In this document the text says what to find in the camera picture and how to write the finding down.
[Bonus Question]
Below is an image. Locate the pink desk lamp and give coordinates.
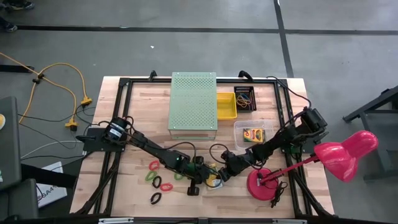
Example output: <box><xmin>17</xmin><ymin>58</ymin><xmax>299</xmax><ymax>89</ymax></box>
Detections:
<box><xmin>246</xmin><ymin>130</ymin><xmax>379</xmax><ymax>202</ymax></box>

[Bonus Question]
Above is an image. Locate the yellow plastic basket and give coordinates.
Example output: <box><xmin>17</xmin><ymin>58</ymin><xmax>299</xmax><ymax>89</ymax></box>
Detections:
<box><xmin>216</xmin><ymin>91</ymin><xmax>238</xmax><ymax>121</ymax></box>

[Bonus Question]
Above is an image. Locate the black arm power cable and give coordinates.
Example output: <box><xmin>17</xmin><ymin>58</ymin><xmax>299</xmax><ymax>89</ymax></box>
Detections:
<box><xmin>266</xmin><ymin>75</ymin><xmax>312</xmax><ymax>108</ymax></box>

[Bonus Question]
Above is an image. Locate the black aluminium table frame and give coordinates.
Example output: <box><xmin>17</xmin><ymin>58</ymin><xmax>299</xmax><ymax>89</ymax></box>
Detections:
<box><xmin>74</xmin><ymin>77</ymin><xmax>335</xmax><ymax>218</ymax></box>

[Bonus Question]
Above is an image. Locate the black mesh basket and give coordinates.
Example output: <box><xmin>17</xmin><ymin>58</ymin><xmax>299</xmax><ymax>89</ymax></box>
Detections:
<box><xmin>233</xmin><ymin>86</ymin><xmax>257</xmax><ymax>113</ymax></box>

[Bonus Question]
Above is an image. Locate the yellow extension cable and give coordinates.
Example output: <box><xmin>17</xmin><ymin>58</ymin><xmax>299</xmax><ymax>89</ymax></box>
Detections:
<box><xmin>0</xmin><ymin>52</ymin><xmax>93</xmax><ymax>131</ymax></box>

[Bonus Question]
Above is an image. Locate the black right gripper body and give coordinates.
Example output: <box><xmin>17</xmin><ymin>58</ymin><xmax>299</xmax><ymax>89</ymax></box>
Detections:
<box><xmin>220</xmin><ymin>150</ymin><xmax>257</xmax><ymax>174</ymax></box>

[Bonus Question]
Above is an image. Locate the Crayola crayon box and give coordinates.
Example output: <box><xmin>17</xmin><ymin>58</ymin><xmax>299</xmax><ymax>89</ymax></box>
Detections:
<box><xmin>243</xmin><ymin>127</ymin><xmax>266</xmax><ymax>143</ymax></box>
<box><xmin>205</xmin><ymin>164</ymin><xmax>224</xmax><ymax>192</ymax></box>

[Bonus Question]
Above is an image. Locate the white floor cable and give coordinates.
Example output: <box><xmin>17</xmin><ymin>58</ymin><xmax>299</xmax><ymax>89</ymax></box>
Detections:
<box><xmin>20</xmin><ymin>140</ymin><xmax>83</xmax><ymax>159</ymax></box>

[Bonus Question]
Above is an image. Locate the black side table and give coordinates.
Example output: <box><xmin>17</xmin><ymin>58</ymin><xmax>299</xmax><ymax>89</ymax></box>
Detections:
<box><xmin>343</xmin><ymin>85</ymin><xmax>398</xmax><ymax>181</ymax></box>

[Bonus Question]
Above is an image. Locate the clear plastic container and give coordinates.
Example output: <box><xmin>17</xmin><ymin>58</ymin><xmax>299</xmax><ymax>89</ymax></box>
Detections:
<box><xmin>233</xmin><ymin>120</ymin><xmax>277</xmax><ymax>152</ymax></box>

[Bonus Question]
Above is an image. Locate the white printed sheet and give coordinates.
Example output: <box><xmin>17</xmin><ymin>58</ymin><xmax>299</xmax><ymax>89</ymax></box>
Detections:
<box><xmin>36</xmin><ymin>161</ymin><xmax>68</xmax><ymax>208</ymax></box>

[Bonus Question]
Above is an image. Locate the silver metal bracket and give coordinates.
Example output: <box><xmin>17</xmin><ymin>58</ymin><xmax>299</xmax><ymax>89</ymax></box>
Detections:
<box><xmin>98</xmin><ymin>217</ymin><xmax>134</xmax><ymax>224</ymax></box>
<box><xmin>272</xmin><ymin>218</ymin><xmax>308</xmax><ymax>224</ymax></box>

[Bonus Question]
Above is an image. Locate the black lamp cord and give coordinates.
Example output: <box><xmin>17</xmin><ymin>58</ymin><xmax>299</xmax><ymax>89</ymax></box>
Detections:
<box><xmin>257</xmin><ymin>172</ymin><xmax>289</xmax><ymax>208</ymax></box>

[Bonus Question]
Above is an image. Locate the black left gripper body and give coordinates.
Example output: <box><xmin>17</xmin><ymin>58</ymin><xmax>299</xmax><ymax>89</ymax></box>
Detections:
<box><xmin>178</xmin><ymin>154</ymin><xmax>216</xmax><ymax>188</ymax></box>

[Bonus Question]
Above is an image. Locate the black floor cable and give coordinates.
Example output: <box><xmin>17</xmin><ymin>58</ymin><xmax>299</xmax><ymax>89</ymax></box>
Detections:
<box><xmin>17</xmin><ymin>107</ymin><xmax>94</xmax><ymax>150</ymax></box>

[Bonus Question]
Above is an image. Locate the person's shoe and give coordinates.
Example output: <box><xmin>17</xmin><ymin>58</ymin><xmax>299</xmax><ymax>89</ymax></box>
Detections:
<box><xmin>6</xmin><ymin>0</ymin><xmax>34</xmax><ymax>10</ymax></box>
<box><xmin>0</xmin><ymin>17</ymin><xmax>18</xmax><ymax>32</ymax></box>

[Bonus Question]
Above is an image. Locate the black floor bar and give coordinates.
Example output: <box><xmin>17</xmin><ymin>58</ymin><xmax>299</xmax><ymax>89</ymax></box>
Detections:
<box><xmin>0</xmin><ymin>64</ymin><xmax>35</xmax><ymax>74</ymax></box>

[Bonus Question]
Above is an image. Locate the yellow rubber band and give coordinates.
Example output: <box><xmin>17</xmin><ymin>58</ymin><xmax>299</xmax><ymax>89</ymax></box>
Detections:
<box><xmin>236</xmin><ymin>95</ymin><xmax>252</xmax><ymax>108</ymax></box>

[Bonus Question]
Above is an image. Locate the dark grey equipment case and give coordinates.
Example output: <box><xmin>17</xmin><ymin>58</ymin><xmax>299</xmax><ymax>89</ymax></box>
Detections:
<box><xmin>0</xmin><ymin>96</ymin><xmax>22</xmax><ymax>191</ymax></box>

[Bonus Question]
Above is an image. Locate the green perforated metal shelf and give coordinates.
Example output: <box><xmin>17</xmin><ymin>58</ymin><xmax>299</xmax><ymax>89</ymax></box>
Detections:
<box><xmin>167</xmin><ymin>72</ymin><xmax>218</xmax><ymax>141</ymax></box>

